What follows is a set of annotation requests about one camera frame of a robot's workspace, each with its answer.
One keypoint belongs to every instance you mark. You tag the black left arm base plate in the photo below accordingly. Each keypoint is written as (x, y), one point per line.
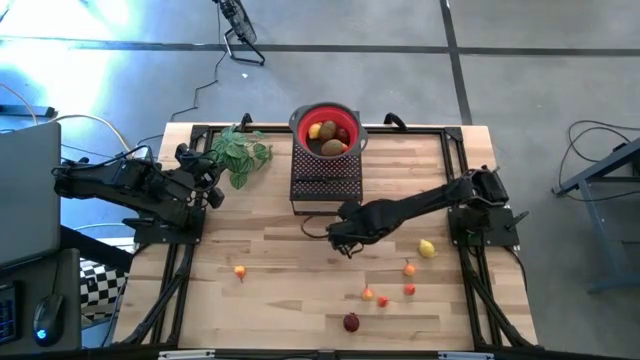
(150, 236)

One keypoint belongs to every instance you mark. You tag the grey laptop lid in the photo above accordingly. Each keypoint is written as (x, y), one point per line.
(27, 195)

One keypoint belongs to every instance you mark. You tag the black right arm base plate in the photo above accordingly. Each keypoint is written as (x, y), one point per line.
(495, 232)

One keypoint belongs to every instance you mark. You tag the black perforated metal shelf rack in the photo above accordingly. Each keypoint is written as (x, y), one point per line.
(325, 192)

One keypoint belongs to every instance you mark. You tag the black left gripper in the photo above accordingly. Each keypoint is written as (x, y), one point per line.
(202, 175)

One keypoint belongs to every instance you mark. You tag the brown kiwi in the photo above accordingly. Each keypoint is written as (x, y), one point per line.
(332, 147)

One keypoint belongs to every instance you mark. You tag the blue-grey metal table frame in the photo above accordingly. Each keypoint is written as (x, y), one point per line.
(600, 167)

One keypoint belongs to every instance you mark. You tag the silver edge bracket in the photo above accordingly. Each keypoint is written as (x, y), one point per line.
(465, 355)
(185, 354)

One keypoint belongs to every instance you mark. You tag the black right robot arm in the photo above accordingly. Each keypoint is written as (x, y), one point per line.
(425, 200)

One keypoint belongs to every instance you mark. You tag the black floor fan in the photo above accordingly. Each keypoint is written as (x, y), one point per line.
(240, 22)

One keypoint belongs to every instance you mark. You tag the small orange-red round fruit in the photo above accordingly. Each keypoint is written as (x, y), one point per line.
(409, 289)

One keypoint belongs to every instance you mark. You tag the red collapsible colander grey rim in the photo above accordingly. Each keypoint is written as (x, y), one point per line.
(303, 119)

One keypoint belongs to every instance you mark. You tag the black white checkerboard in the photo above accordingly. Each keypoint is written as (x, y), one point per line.
(100, 287)

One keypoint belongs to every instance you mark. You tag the black desk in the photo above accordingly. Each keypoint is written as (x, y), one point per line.
(70, 300)

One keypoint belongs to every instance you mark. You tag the black keyboard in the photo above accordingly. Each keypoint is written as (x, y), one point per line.
(7, 315)

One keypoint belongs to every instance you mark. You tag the black computer mouse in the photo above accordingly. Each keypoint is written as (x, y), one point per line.
(47, 315)

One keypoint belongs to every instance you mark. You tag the green potted plant white pot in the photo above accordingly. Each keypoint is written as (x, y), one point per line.
(240, 155)

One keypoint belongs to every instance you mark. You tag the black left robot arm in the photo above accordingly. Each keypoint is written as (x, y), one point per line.
(125, 185)

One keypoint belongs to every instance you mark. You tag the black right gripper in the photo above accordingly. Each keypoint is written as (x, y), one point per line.
(345, 237)

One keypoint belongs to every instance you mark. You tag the black aluminium table frame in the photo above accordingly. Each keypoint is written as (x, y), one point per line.
(425, 131)

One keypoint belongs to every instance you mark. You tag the green kiwi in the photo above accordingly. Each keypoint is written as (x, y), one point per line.
(327, 130)

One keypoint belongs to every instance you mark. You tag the yellow lemon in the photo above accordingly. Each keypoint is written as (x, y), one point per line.
(314, 131)
(426, 249)

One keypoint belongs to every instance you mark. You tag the small red round fruit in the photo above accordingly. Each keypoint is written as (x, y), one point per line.
(383, 301)

